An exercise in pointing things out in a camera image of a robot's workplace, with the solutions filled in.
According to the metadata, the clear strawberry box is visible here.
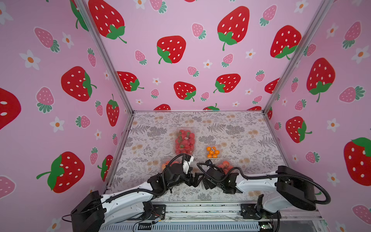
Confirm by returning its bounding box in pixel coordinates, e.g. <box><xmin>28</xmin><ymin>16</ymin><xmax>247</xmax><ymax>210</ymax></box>
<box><xmin>174</xmin><ymin>128</ymin><xmax>196</xmax><ymax>155</ymax></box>

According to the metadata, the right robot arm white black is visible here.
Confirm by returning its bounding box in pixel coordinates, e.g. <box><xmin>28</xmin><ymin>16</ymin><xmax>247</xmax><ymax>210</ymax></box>
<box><xmin>197</xmin><ymin>163</ymin><xmax>331</xmax><ymax>213</ymax></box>

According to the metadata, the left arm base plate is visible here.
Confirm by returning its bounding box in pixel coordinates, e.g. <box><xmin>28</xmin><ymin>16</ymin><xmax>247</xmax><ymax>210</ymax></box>
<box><xmin>128</xmin><ymin>205</ymin><xmax>166</xmax><ymax>221</ymax></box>

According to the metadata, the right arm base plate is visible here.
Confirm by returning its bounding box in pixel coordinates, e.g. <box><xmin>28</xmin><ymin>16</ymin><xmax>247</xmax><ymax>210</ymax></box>
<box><xmin>240</xmin><ymin>202</ymin><xmax>279</xmax><ymax>219</ymax></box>

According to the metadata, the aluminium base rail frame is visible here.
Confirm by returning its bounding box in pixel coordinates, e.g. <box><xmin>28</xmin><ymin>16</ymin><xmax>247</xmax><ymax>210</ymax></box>
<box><xmin>98</xmin><ymin>202</ymin><xmax>328</xmax><ymax>232</ymax></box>

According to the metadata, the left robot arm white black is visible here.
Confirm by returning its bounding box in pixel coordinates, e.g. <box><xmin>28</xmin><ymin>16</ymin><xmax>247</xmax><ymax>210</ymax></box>
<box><xmin>71</xmin><ymin>162</ymin><xmax>204</xmax><ymax>232</ymax></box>

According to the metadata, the clear small peach box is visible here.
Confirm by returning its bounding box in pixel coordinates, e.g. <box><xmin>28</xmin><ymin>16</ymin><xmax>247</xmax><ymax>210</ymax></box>
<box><xmin>218</xmin><ymin>161</ymin><xmax>233</xmax><ymax>175</ymax></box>

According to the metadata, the clear orange kumquat box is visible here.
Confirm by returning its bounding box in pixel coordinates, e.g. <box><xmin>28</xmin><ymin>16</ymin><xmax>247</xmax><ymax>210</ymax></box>
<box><xmin>205</xmin><ymin>145</ymin><xmax>221</xmax><ymax>159</ymax></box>

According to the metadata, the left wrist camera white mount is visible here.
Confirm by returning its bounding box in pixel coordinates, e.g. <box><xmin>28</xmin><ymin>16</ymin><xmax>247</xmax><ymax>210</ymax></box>
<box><xmin>182</xmin><ymin>154</ymin><xmax>194</xmax><ymax>175</ymax></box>

